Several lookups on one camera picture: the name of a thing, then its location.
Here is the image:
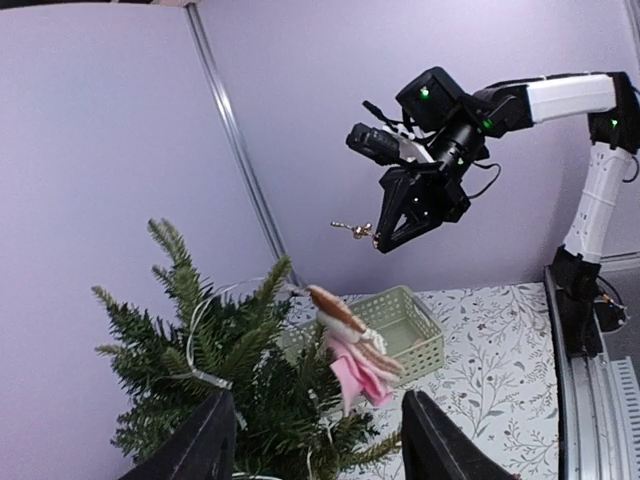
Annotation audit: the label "small green christmas tree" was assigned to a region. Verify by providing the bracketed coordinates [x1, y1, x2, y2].
[93, 219, 401, 479]

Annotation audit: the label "clear wire fairy lights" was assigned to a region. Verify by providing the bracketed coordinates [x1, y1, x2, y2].
[185, 278, 340, 479]

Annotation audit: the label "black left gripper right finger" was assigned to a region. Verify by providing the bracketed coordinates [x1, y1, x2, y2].
[401, 390, 517, 480]

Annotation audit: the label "aluminium front rail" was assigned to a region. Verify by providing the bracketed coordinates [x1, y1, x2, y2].
[544, 268, 639, 479]

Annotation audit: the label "pale green perforated basket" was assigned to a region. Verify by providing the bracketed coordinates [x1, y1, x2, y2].
[279, 285, 445, 385]

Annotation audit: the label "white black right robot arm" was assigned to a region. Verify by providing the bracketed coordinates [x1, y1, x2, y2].
[368, 66, 639, 358]

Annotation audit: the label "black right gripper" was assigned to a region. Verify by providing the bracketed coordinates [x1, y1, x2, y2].
[375, 66, 488, 253]

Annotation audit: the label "floral white table mat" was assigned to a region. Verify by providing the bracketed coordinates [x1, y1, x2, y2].
[371, 283, 559, 479]

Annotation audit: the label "right aluminium frame post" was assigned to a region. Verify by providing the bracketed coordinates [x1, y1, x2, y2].
[184, 2, 287, 259]

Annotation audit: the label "gold bell sprig ornament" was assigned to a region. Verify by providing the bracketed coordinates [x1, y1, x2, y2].
[330, 221, 378, 249]

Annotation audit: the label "pink bow ornaments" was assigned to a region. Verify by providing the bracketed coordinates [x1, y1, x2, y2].
[306, 285, 404, 415]

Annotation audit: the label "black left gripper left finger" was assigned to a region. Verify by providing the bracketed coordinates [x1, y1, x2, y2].
[120, 392, 236, 480]

